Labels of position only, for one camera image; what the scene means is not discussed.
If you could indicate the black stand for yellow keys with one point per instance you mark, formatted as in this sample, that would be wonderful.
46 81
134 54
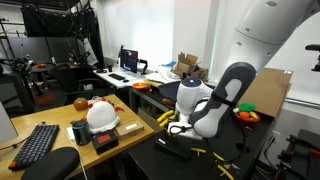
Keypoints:
173 150

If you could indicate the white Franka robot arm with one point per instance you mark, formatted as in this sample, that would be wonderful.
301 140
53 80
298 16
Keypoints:
266 30

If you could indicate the flat black desk object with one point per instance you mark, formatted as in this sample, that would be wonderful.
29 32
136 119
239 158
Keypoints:
101 71

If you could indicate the small orange object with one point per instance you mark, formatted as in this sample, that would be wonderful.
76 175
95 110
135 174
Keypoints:
41 65

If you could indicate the white paper pile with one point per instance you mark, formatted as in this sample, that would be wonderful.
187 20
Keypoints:
163 75

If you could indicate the orange bowl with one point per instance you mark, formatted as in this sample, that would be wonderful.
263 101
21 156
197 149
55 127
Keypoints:
140 86

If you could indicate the black curved desk stand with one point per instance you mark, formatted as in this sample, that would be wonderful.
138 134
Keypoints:
144 63

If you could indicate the small black computer mouse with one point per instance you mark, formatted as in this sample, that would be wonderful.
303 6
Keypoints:
126 80

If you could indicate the open cardboard box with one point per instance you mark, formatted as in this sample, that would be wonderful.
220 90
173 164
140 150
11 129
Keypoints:
186 63

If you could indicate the dark lit computer monitor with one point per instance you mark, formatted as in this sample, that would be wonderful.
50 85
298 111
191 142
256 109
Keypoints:
129 60

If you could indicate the slim black keyboard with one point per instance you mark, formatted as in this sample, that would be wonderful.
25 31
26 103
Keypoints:
116 76

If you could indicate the small cardboard box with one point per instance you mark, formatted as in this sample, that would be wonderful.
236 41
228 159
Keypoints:
130 130

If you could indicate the small dark cup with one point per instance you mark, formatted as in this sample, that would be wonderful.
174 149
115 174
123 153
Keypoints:
110 68

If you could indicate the white desk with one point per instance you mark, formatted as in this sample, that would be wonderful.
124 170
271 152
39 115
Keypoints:
103 76

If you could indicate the white plush chicken toy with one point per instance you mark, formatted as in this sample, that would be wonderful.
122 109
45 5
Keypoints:
101 116

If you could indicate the black box red label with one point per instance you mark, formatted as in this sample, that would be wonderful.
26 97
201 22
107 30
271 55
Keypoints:
105 143

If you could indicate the brown ball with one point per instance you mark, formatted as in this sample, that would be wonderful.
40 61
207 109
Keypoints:
80 104

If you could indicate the white hanging sheet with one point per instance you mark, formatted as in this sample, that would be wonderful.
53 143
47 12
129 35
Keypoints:
87 51

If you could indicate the black mesh office chair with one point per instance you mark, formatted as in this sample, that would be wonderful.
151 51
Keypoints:
71 80

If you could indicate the black cylinder speaker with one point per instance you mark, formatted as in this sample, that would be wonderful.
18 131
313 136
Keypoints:
81 133

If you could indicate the red bowl toy fruit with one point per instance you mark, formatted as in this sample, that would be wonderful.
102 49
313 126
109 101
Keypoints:
248 115

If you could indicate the small white adapter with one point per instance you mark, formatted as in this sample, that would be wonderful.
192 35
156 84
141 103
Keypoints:
70 133

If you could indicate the tan torn tape scrap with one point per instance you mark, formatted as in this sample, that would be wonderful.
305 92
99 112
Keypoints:
230 166

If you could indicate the large cardboard sheet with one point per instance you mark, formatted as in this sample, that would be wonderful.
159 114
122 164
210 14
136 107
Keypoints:
270 90

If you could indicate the wooden desk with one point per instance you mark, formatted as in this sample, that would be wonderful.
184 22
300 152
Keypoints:
53 115

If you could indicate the black curtain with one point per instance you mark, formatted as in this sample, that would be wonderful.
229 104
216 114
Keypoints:
50 20

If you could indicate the black padded cushion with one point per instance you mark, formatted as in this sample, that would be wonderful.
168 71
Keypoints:
50 165

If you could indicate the black keyboard orange key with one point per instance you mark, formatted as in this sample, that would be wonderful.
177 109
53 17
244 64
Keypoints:
35 146

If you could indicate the black clamp orange tip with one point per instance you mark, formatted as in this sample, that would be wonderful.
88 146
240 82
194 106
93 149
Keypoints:
303 140
288 165

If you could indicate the white-backed computer monitor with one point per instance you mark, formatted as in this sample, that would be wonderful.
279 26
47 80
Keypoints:
6 123

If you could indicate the grey partition wall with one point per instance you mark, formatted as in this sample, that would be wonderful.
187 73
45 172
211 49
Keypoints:
33 50

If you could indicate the black tripod camera rig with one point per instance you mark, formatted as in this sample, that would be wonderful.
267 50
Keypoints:
20 65

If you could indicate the black camera on mount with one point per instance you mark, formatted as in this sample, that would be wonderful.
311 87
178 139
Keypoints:
313 47

